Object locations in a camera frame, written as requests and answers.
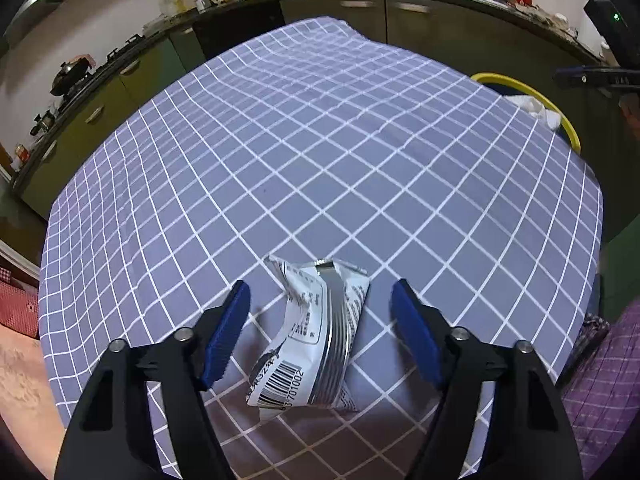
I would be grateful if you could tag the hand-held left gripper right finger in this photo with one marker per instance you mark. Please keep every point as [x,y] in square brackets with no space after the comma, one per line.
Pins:
[415,332]

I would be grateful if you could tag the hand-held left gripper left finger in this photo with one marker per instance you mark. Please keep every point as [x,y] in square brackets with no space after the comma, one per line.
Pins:
[227,332]

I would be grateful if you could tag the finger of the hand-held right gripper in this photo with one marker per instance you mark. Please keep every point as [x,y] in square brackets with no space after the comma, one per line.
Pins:
[590,76]

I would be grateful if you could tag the white barcode snack packet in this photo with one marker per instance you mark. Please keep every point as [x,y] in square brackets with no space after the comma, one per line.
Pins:
[310,340]

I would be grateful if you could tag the black yellow-rimmed trash bin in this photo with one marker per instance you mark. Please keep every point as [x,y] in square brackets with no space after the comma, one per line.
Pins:
[505,89]

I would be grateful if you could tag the white rag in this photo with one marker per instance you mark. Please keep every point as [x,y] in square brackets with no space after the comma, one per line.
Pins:
[552,19]

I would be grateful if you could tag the white crumpled tissue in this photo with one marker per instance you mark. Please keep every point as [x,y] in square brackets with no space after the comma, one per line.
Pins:
[542,112]

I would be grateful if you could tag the blue checkered tablecloth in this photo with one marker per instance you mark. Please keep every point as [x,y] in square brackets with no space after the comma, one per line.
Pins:
[325,160]

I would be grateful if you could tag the person's purple plaid clothing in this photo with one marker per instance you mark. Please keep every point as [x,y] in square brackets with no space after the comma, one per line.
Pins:
[605,400]

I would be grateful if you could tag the small dark pot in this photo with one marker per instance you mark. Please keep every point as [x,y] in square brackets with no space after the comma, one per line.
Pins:
[42,122]

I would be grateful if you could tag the black gas stove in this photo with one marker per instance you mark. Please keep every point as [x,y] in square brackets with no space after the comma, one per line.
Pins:
[115,57]

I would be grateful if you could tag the lidded wok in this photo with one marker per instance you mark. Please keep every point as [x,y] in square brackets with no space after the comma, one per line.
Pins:
[70,76]

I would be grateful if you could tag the yellow oil bottle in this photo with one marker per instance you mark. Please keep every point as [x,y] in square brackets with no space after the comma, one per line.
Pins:
[167,1]

